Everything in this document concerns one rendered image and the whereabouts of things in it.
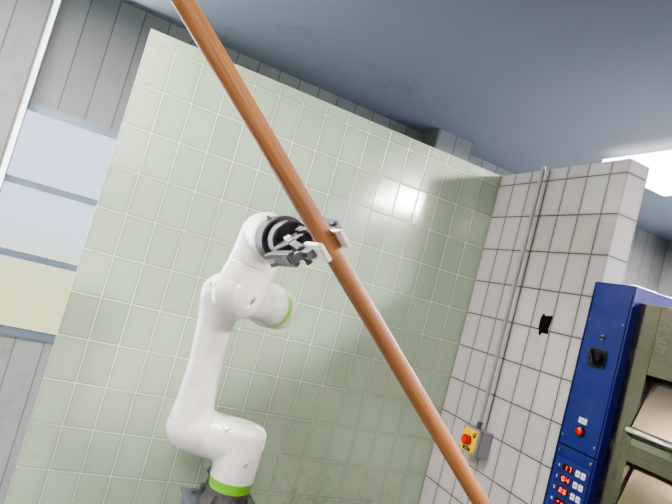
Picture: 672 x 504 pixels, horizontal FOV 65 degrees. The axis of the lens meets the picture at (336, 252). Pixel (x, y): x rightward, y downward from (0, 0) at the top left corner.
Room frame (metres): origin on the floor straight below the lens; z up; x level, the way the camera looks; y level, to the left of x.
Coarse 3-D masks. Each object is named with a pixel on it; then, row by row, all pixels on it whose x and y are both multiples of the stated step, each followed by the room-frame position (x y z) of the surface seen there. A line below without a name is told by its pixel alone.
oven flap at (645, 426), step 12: (660, 384) 1.57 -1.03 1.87; (648, 396) 1.58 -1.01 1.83; (660, 396) 1.55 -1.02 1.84; (648, 408) 1.56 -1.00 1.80; (660, 408) 1.53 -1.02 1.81; (636, 420) 1.56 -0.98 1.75; (648, 420) 1.54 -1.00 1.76; (660, 420) 1.51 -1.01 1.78; (636, 432) 1.52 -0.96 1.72; (648, 432) 1.52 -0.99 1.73; (660, 432) 1.49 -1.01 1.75; (660, 444) 1.45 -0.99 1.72
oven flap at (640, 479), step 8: (632, 472) 1.58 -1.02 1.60; (640, 472) 1.57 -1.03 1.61; (648, 472) 1.55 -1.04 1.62; (632, 480) 1.57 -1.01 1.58; (640, 480) 1.55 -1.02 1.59; (648, 480) 1.54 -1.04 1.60; (656, 480) 1.52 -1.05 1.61; (664, 480) 1.50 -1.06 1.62; (624, 488) 1.58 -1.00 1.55; (632, 488) 1.56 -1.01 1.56; (640, 488) 1.54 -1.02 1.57; (648, 488) 1.52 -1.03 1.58; (656, 488) 1.51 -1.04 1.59; (664, 488) 1.49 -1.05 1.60; (624, 496) 1.56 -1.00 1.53; (632, 496) 1.55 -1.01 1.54; (640, 496) 1.53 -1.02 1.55; (648, 496) 1.51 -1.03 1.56; (656, 496) 1.50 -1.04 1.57; (664, 496) 1.48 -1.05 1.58
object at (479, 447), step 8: (464, 424) 2.15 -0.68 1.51; (464, 432) 2.14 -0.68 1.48; (472, 432) 2.10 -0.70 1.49; (480, 432) 2.07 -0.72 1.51; (488, 432) 2.10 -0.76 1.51; (472, 440) 2.09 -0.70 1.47; (480, 440) 2.07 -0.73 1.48; (488, 440) 2.08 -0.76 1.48; (464, 448) 2.12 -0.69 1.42; (472, 448) 2.08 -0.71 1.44; (480, 448) 2.07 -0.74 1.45; (488, 448) 2.09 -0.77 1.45; (480, 456) 2.08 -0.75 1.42
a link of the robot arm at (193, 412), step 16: (208, 288) 1.51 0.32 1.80; (208, 304) 1.51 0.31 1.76; (208, 320) 1.51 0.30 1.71; (224, 320) 1.52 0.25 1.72; (208, 336) 1.52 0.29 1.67; (224, 336) 1.54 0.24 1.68; (192, 352) 1.54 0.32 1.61; (208, 352) 1.53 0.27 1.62; (224, 352) 1.57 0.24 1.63; (192, 368) 1.54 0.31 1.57; (208, 368) 1.53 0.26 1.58; (192, 384) 1.53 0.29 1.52; (208, 384) 1.54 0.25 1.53; (176, 400) 1.57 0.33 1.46; (192, 400) 1.53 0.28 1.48; (208, 400) 1.56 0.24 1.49; (176, 416) 1.54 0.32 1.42; (192, 416) 1.54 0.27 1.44; (208, 416) 1.56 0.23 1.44; (176, 432) 1.54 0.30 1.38; (192, 432) 1.53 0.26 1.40; (192, 448) 1.54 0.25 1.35
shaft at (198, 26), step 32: (192, 0) 0.68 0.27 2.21; (192, 32) 0.69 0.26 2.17; (224, 64) 0.70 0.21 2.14; (256, 128) 0.73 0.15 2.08; (288, 160) 0.75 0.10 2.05; (288, 192) 0.76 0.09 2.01; (320, 224) 0.78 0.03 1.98; (352, 288) 0.81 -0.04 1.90; (384, 352) 0.85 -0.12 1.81; (416, 384) 0.87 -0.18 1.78; (448, 448) 0.91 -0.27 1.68
